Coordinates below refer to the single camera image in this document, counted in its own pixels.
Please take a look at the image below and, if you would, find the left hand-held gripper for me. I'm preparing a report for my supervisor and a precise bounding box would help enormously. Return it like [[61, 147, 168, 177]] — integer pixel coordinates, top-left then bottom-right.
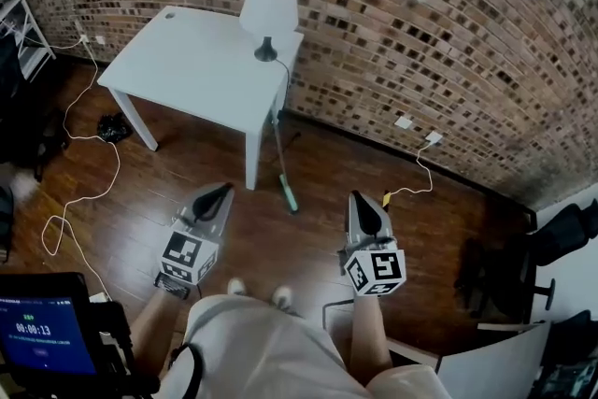
[[159, 181, 236, 288]]

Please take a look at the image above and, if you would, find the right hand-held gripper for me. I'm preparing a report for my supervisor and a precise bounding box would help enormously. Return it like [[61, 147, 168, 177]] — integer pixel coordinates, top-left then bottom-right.
[[342, 190, 407, 298]]

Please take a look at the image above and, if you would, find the green broom with metal handle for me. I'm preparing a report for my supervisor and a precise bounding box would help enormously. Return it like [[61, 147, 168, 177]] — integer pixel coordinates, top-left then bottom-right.
[[271, 109, 301, 217]]

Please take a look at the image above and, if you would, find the person's left forearm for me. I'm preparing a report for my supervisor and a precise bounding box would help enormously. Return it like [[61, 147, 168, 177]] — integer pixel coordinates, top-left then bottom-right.
[[129, 289, 189, 378]]

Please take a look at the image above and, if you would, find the person's right forearm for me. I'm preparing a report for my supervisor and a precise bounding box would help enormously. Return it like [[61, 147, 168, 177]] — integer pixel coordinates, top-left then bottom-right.
[[349, 293, 394, 385]]

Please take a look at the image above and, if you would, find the black patterned wristband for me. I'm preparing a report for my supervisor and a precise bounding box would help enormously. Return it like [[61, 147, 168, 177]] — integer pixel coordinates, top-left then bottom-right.
[[153, 273, 192, 301]]

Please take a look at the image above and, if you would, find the person's right white shoe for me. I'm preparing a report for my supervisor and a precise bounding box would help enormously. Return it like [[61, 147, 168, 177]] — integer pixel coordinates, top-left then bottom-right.
[[271, 285, 294, 310]]

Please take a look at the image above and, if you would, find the black plastic bag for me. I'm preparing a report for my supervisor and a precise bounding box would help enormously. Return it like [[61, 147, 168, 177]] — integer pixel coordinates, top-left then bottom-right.
[[95, 112, 134, 144]]

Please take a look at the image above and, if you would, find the person's white shirt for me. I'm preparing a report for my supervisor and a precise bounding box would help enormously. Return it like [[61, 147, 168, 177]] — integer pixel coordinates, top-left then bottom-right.
[[152, 292, 453, 399]]

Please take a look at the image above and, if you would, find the white square table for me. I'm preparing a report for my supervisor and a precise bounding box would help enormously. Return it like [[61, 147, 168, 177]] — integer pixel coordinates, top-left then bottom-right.
[[96, 5, 306, 192]]

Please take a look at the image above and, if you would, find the grey desk panel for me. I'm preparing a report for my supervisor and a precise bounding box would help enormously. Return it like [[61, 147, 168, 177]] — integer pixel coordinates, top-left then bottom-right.
[[435, 321, 553, 399]]

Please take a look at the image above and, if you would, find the black office chair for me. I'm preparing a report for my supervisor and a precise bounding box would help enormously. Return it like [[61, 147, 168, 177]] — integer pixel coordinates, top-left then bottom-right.
[[454, 198, 598, 321], [531, 278, 598, 345]]

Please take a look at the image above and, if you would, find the blue screen tablet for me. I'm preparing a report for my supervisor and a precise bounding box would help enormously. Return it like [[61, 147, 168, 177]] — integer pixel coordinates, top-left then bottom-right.
[[0, 272, 98, 385]]

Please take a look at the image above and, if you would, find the white table lamp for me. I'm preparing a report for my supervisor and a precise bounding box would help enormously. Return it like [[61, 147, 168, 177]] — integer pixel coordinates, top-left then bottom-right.
[[238, 0, 299, 64]]

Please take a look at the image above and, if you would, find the white metal shelf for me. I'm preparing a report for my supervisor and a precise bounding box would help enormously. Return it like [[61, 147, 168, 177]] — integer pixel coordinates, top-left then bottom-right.
[[0, 0, 58, 81]]

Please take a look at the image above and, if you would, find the short white charger cable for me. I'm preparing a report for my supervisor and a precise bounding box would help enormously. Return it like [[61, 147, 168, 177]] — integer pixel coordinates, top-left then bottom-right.
[[389, 139, 444, 198]]

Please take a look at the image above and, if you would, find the long white cable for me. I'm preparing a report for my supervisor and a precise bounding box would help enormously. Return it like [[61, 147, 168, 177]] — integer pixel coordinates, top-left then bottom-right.
[[40, 35, 122, 301]]

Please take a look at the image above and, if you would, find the black shoulder strap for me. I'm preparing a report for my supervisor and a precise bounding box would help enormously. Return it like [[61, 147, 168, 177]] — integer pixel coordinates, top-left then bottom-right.
[[169, 342, 206, 399]]

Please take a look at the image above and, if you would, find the black tablet mount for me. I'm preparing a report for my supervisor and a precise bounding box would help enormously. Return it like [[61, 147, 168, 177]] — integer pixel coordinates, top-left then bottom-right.
[[87, 300, 162, 399]]

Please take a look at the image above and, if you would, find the black lamp cable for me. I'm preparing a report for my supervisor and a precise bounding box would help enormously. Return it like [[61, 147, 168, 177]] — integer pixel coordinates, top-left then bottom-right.
[[272, 57, 304, 151]]

